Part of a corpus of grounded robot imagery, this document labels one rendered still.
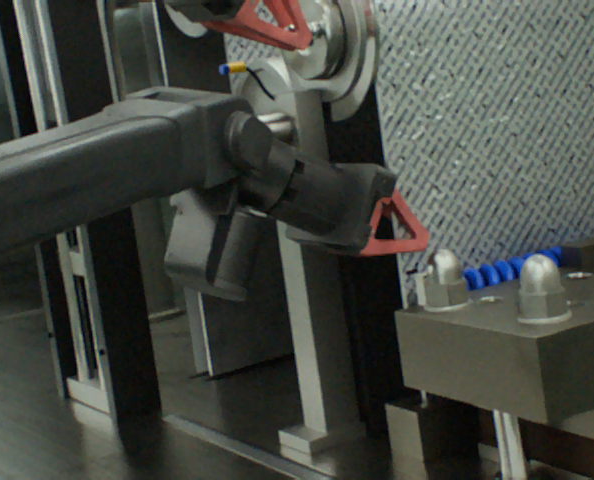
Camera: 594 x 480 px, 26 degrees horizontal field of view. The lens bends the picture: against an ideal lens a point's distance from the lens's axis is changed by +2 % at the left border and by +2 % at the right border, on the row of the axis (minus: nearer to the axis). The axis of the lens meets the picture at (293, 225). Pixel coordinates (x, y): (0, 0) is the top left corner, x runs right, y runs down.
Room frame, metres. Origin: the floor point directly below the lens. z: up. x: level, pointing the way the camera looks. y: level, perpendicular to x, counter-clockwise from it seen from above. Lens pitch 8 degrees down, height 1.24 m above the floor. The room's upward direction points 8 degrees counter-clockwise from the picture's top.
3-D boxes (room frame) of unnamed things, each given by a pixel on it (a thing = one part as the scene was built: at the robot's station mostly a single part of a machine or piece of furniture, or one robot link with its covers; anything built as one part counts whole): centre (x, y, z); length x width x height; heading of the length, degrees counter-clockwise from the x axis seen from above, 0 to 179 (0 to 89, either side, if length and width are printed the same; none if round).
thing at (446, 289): (0.96, -0.11, 1.05); 0.04 x 0.04 x 0.04
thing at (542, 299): (0.88, -0.17, 1.05); 0.04 x 0.04 x 0.04
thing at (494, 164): (1.08, -0.18, 1.11); 0.23 x 0.01 x 0.18; 120
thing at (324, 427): (1.08, 0.00, 1.05); 0.06 x 0.05 x 0.31; 120
